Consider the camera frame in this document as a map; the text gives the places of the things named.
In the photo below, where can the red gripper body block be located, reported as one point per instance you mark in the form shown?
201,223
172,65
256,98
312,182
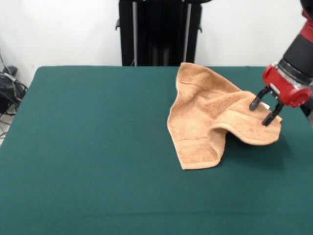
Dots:
286,90

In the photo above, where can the black power adaptor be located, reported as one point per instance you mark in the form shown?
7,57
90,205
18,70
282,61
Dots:
11,70

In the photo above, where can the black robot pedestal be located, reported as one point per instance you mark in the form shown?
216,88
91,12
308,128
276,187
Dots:
161,36

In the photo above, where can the tan terry towel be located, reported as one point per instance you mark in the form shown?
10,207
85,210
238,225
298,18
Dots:
200,110

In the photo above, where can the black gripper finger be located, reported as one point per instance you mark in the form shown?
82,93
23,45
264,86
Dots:
258,100
272,115

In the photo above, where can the dark green table cloth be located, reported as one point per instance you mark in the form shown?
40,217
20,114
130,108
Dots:
97,159

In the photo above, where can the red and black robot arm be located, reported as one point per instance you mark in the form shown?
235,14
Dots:
300,54

